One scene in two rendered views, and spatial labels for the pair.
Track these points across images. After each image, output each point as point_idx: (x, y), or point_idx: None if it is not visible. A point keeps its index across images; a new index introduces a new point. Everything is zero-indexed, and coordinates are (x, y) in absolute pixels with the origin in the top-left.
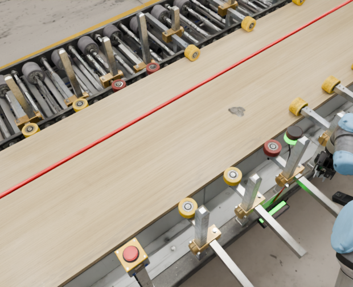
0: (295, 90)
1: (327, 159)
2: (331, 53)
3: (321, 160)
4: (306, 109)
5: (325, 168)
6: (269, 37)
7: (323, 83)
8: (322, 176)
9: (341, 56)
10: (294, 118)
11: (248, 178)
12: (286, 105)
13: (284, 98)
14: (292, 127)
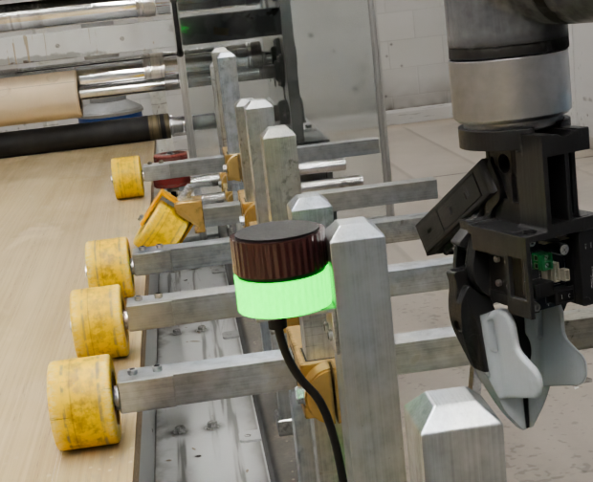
0: None
1: (550, 156)
2: None
3: (513, 229)
4: (130, 373)
5: (573, 230)
6: None
7: (76, 322)
8: (540, 402)
9: (20, 303)
10: (113, 457)
11: (423, 452)
12: (23, 455)
13: None
14: (250, 231)
